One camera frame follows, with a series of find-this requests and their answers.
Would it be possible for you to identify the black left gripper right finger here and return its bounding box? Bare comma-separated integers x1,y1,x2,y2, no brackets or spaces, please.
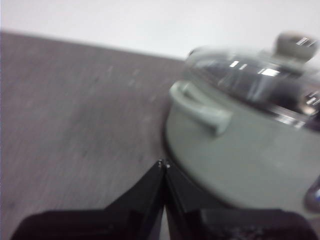
165,164,311,240

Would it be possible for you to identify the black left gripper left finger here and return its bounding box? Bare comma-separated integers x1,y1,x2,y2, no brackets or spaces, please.
12,159,166,240

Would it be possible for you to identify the glass lid with green knob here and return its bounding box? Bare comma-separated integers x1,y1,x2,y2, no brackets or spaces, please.
184,31,320,131

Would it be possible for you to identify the pale green electric steamer pot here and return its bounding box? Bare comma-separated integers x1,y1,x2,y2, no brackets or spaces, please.
163,79,320,221

